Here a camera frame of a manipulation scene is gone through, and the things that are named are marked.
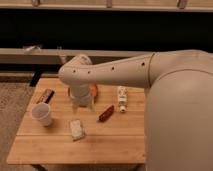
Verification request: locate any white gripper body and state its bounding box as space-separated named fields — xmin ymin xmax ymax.
xmin=69 ymin=84 xmax=93 ymax=107

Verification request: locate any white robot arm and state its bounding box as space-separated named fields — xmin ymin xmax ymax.
xmin=59 ymin=50 xmax=213 ymax=171

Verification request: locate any orange ceramic bowl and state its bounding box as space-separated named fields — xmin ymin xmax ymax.
xmin=90 ymin=84 xmax=98 ymax=101

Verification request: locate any dark chocolate bar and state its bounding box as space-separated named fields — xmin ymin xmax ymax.
xmin=37 ymin=89 xmax=54 ymax=103

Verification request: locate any white wrapped snack packet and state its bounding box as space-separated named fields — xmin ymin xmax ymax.
xmin=70 ymin=119 xmax=85 ymax=141

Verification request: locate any white small bottle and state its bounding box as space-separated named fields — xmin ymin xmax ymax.
xmin=117 ymin=86 xmax=128 ymax=113

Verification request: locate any white paper cup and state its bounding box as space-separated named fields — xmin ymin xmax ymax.
xmin=31 ymin=103 xmax=52 ymax=126

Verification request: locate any wooden table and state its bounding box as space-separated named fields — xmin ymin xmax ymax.
xmin=7 ymin=78 xmax=145 ymax=165

